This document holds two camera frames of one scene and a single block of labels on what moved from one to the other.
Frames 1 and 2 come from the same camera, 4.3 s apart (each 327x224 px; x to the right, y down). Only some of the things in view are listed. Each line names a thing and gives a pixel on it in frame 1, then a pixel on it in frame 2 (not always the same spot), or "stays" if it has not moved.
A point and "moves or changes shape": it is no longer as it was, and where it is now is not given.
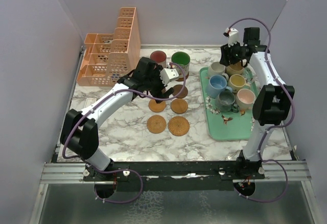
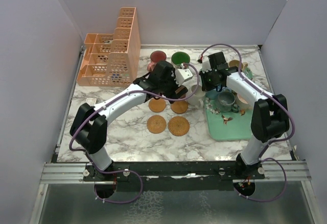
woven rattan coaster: x=179 y=126 stays
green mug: x=183 y=59 stays
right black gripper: x=226 y=58 → x=205 y=86
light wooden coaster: x=157 y=107 stays
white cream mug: x=217 y=69 moves or changes shape
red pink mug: x=159 y=57 stays
